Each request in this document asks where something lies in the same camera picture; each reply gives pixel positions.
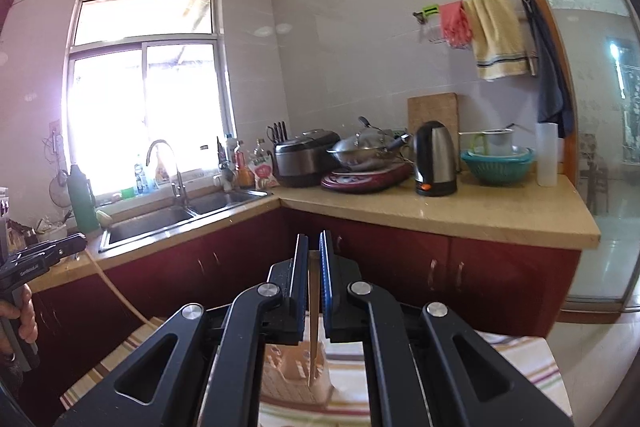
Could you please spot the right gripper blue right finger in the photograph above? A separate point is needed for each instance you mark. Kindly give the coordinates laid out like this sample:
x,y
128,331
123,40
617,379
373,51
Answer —
x,y
345,296

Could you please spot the stainless double sink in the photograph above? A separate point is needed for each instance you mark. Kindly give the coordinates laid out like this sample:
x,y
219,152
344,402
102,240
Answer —
x,y
168,218

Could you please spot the red lower kitchen cabinets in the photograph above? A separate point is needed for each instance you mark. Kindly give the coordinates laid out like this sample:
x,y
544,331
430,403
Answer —
x,y
497,288

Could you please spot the striped tablecloth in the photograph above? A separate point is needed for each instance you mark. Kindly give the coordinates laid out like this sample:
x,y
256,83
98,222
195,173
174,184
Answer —
x,y
502,381

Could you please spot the steel wok with lid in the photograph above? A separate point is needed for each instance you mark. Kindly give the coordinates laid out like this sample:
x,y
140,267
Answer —
x,y
371,148

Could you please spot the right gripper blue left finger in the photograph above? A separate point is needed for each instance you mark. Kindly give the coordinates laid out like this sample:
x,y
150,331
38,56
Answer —
x,y
286,322

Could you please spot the window with white frame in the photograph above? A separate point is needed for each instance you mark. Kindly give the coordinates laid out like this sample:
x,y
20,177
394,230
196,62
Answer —
x,y
146,99

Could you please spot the beige perforated utensil basket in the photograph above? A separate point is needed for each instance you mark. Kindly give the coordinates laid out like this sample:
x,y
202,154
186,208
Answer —
x,y
285,376

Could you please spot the metal wall towel rack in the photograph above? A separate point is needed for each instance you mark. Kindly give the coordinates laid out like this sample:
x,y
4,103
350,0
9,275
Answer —
x,y
429,17

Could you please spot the person's left hand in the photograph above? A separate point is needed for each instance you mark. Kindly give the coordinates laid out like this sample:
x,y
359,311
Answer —
x,y
28,329

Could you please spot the dark blue hanging apron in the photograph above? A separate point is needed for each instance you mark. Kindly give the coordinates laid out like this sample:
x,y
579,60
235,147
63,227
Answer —
x,y
554,102

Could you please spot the yellow hanging towel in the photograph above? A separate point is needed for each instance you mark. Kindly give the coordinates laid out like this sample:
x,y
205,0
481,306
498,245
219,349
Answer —
x,y
497,41

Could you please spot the teal plastic colander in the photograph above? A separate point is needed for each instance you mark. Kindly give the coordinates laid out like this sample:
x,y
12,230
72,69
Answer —
x,y
499,170

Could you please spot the wooden chopstick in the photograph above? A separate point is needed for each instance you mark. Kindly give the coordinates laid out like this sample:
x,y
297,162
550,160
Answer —
x,y
313,316

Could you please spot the knife block with knives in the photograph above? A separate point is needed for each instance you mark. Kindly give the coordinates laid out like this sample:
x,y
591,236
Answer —
x,y
277,132

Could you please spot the stainless electric kettle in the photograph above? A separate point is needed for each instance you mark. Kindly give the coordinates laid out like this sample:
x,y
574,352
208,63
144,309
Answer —
x,y
435,161

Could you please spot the translucent plastic container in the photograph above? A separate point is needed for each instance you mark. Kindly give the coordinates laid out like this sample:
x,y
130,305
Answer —
x,y
547,153

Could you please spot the orange oil bottle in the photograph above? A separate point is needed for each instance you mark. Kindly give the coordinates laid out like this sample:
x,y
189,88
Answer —
x,y
244,175

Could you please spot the red induction cooker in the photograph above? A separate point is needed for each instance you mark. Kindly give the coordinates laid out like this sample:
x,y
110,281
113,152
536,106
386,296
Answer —
x,y
366,182

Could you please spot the black rice cooker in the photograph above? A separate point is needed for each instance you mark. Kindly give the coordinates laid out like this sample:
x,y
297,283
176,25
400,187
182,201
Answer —
x,y
305,159

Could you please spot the red seasoning packet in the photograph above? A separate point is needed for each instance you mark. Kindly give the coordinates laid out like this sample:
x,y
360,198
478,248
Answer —
x,y
262,169

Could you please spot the pink rubber glove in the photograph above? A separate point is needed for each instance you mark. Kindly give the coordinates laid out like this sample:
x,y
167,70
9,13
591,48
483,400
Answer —
x,y
454,24

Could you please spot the green thermos bottle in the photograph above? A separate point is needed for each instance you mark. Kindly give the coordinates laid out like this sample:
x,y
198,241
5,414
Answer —
x,y
82,201

